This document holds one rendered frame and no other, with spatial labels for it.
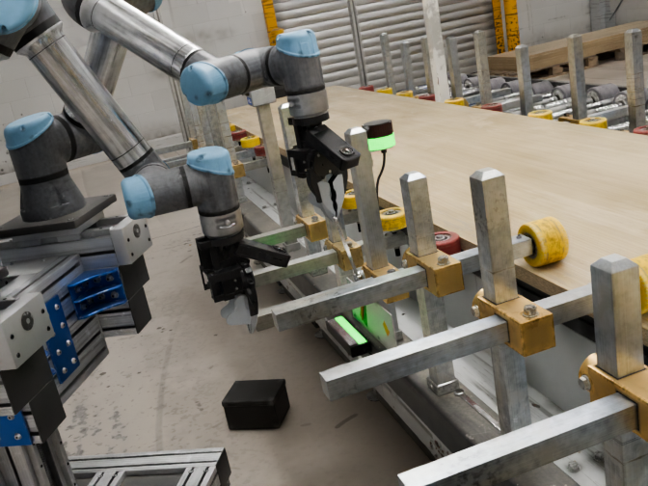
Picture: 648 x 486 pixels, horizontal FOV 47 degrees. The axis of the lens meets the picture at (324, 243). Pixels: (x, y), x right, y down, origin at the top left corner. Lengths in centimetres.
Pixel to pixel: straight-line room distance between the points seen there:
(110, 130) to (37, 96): 796
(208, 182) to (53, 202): 64
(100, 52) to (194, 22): 775
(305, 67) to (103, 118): 37
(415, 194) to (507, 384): 34
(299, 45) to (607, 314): 77
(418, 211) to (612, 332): 50
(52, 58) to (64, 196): 54
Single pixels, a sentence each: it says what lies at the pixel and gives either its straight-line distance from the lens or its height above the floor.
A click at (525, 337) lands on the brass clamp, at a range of 102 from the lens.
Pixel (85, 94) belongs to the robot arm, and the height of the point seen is 133.
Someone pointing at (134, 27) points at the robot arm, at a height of 142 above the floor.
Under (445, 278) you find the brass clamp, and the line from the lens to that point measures 123.
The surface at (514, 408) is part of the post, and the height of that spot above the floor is 80.
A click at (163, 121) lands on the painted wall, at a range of 947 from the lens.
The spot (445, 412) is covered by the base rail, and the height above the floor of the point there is 70.
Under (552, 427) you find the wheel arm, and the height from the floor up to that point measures 96.
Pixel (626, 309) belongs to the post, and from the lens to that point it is 85.
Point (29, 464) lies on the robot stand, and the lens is 189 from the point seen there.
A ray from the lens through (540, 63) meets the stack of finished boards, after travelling 933.
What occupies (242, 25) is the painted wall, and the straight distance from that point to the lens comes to 963.
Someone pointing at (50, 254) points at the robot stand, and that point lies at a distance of 189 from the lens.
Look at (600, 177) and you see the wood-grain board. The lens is 186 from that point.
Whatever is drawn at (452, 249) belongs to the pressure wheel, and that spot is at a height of 89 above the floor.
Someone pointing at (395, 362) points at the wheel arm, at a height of 96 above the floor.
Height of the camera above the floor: 142
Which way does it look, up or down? 18 degrees down
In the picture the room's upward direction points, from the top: 11 degrees counter-clockwise
